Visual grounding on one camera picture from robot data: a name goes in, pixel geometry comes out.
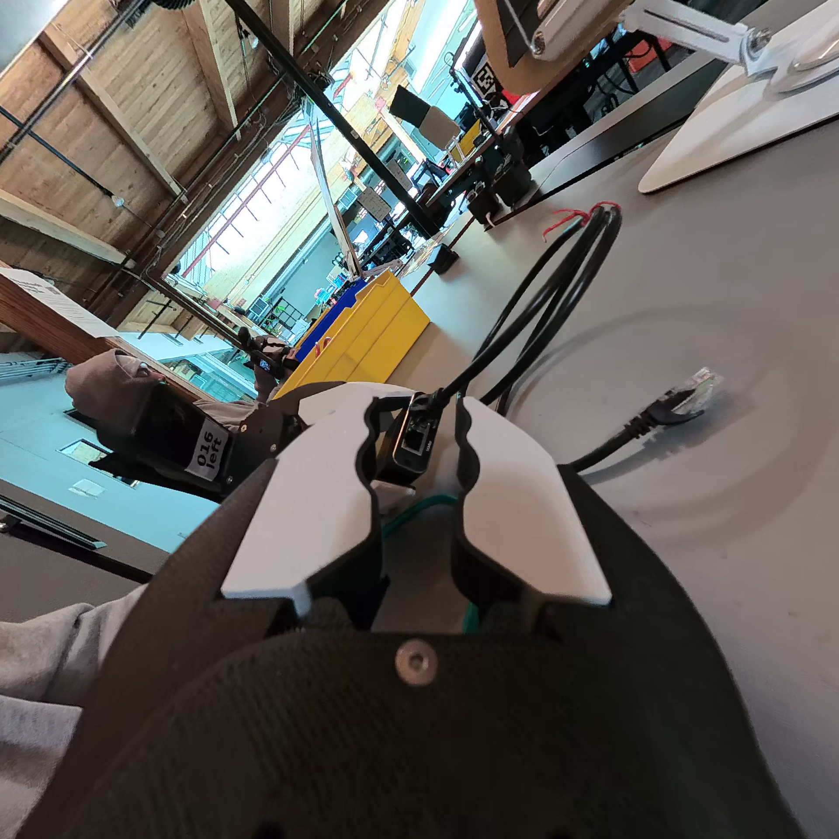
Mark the red twist tie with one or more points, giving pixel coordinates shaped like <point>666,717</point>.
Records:
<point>567,223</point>

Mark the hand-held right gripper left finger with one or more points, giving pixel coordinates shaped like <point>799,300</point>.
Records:
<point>295,524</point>

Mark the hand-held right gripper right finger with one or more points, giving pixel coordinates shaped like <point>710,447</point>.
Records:
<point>531,511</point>

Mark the white tablet stand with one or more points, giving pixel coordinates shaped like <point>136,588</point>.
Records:
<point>734,131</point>

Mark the blue plastic bin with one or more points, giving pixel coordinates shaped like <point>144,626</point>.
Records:
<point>328,314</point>

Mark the black metal pole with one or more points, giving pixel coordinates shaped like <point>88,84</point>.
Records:
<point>341,111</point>

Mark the small black power adapter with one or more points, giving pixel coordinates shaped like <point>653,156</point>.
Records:
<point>444,259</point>

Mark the yellow plastic bin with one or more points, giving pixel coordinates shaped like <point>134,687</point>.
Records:
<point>367,341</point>

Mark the black clamp block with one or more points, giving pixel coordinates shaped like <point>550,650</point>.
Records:
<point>511,174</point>
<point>485,203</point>

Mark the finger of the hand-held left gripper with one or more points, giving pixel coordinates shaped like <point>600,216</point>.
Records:
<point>393,495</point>
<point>354,393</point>

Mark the grey desk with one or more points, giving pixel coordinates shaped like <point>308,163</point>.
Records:
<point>721,328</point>

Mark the beige backed display panel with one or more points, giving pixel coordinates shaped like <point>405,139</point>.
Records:
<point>518,33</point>

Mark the black network splitter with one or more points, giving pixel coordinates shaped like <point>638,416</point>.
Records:
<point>410,452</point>

